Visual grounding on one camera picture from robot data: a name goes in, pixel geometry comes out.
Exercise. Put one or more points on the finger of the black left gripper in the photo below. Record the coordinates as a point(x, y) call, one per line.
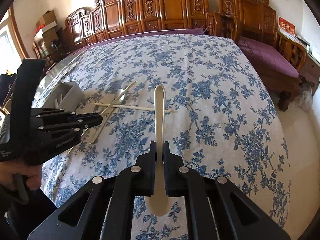
point(58, 122)

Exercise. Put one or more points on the wooden window frame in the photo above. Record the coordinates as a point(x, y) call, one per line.
point(9, 21)

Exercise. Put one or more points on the red paper box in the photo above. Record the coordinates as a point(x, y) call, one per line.
point(286, 27)

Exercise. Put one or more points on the carved wooden bench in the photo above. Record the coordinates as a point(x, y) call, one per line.
point(173, 14)
point(257, 21)
point(109, 19)

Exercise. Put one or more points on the wooden chair by window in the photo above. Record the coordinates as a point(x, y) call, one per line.
point(6, 80)

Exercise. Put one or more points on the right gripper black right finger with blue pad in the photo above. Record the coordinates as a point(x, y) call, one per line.
point(181, 181)

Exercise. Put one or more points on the stacked cardboard boxes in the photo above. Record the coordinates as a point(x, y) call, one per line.
point(46, 29)

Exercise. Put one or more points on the purple bench cushion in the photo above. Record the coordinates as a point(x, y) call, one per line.
point(258, 54)

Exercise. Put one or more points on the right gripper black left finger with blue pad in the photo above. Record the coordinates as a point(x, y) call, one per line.
point(119, 194)

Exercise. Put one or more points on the carved wooden bench back centre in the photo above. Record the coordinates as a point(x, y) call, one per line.
point(173, 14)

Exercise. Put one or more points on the blue floral tablecloth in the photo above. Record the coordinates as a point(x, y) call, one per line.
point(225, 122)

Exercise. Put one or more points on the dark sleeved left forearm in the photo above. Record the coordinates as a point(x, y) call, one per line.
point(13, 204)

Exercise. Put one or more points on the carved wooden bench right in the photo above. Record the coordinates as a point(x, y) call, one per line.
point(257, 21)

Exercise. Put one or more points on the grey metal utensil tray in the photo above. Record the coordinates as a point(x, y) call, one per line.
point(65, 96)

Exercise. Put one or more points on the person's left hand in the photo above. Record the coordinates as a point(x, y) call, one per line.
point(18, 166)

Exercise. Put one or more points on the carved wooden bench back left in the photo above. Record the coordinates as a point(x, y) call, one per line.
point(109, 19)

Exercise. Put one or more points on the light wooden chopstick crosswise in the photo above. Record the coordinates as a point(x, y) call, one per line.
point(133, 107)

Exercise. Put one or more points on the white plastic spoon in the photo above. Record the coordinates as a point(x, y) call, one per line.
point(159, 203)

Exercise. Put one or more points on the light wooden chopstick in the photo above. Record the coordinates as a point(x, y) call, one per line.
point(118, 97)

